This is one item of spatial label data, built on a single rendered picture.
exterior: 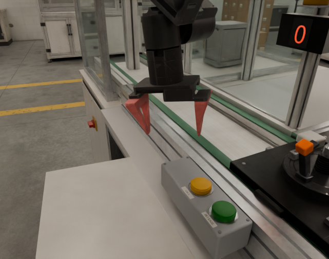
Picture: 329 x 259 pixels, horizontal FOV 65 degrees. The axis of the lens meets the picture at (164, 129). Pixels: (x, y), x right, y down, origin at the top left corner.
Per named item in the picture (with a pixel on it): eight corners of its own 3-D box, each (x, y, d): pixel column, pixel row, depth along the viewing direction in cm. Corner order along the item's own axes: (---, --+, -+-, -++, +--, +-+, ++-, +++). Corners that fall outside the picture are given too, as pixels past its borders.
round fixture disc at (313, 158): (329, 216, 42) (333, 206, 41) (265, 167, 53) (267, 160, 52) (380, 189, 47) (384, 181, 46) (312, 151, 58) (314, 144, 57)
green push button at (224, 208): (220, 229, 41) (221, 221, 40) (206, 213, 45) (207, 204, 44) (239, 221, 43) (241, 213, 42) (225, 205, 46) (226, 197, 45)
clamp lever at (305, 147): (305, 179, 45) (305, 149, 41) (295, 173, 47) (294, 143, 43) (320, 168, 46) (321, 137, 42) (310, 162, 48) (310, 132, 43)
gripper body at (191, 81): (146, 87, 49) (140, 46, 46) (200, 85, 46) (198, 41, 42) (133, 98, 43) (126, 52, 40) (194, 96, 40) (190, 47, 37)
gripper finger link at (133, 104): (143, 126, 53) (136, 80, 49) (177, 126, 50) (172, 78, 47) (130, 141, 47) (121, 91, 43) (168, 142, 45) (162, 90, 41)
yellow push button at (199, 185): (196, 201, 47) (197, 192, 46) (186, 187, 50) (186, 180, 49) (215, 195, 48) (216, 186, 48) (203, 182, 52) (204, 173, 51)
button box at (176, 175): (214, 262, 42) (218, 236, 39) (160, 184, 59) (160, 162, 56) (248, 245, 45) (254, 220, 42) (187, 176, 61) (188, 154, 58)
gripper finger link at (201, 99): (176, 126, 51) (172, 78, 47) (213, 126, 48) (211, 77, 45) (167, 142, 45) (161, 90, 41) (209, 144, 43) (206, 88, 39)
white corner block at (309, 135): (309, 157, 60) (314, 142, 58) (292, 147, 63) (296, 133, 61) (323, 152, 61) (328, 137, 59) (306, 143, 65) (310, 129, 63)
